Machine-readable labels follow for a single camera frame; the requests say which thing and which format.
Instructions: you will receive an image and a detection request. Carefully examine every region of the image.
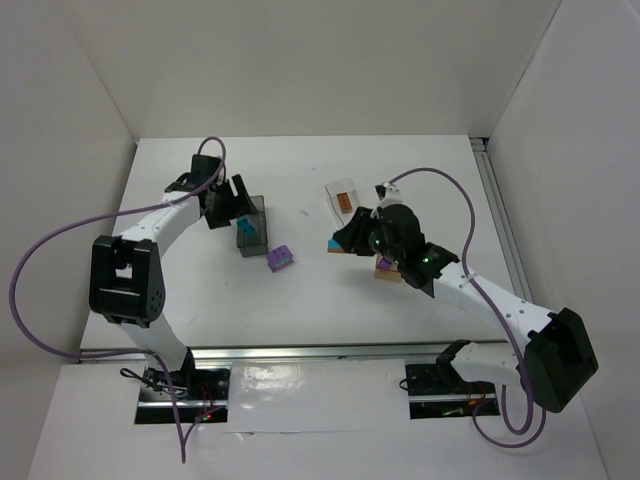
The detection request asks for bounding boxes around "teal arch lego brick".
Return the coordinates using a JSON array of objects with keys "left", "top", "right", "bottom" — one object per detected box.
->
[{"left": 236, "top": 216, "right": 257, "bottom": 236}]

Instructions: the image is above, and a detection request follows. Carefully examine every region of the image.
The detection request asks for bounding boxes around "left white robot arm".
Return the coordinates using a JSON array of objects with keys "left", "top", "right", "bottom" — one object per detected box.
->
[{"left": 89, "top": 153, "right": 257, "bottom": 389}]

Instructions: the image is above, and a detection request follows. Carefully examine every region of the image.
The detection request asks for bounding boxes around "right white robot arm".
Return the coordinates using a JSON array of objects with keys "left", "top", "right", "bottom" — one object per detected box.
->
[{"left": 333, "top": 204, "right": 598, "bottom": 413}]

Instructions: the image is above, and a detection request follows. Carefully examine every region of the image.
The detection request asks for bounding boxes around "amber plastic container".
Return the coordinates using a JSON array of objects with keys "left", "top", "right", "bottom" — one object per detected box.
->
[{"left": 374, "top": 254, "right": 403, "bottom": 282}]

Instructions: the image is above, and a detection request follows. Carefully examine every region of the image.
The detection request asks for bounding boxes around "smoky grey plastic container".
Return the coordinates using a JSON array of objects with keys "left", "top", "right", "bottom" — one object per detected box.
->
[{"left": 236, "top": 195, "right": 269, "bottom": 258}]

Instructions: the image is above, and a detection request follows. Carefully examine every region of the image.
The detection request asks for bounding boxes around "clear plastic container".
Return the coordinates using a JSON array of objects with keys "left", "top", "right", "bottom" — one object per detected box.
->
[{"left": 318, "top": 178, "right": 363, "bottom": 235}]

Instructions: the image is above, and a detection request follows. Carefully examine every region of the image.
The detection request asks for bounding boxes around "purple arch lego brick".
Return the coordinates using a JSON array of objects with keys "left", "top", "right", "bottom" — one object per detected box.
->
[{"left": 266, "top": 245, "right": 293, "bottom": 273}]

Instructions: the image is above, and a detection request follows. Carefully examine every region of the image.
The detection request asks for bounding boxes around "aluminium front rail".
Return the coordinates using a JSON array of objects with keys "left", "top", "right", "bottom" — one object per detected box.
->
[{"left": 74, "top": 340, "right": 521, "bottom": 365}]

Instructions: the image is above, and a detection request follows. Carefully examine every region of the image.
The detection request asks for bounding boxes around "aluminium side rail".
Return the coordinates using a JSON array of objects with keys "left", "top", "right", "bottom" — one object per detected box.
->
[{"left": 469, "top": 137, "right": 533, "bottom": 301}]

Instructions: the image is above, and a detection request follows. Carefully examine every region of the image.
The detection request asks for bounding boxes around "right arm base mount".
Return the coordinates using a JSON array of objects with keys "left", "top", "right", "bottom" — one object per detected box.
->
[{"left": 398, "top": 364, "right": 499, "bottom": 420}]

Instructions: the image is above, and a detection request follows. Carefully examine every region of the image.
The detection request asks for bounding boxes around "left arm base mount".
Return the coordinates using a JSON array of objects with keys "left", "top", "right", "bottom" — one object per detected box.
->
[{"left": 119, "top": 367, "right": 231, "bottom": 425}]

